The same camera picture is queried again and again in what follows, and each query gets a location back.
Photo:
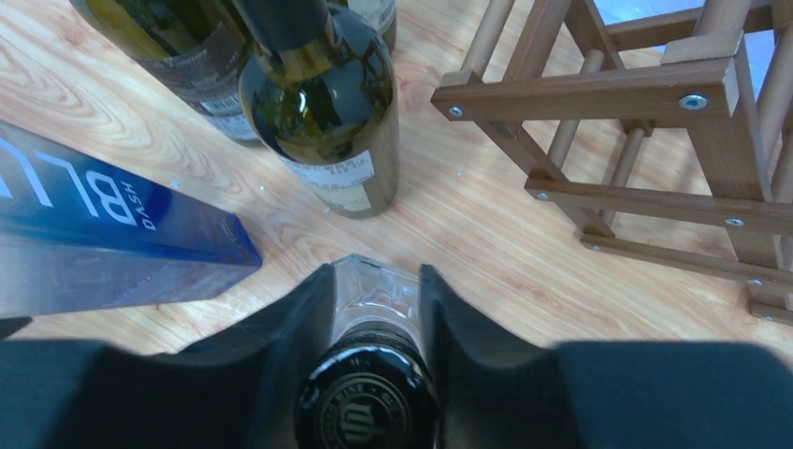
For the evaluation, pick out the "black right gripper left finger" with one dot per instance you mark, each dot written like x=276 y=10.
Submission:
x=235 y=389

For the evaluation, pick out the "dark green wine bottle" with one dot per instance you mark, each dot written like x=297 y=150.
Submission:
x=380 y=14

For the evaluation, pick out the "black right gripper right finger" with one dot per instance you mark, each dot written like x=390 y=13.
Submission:
x=499 y=391

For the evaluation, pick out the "blue labelled clear bottle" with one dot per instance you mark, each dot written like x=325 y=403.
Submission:
x=80 y=234

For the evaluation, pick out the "brown bottle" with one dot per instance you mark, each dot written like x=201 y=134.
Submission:
x=196 y=49

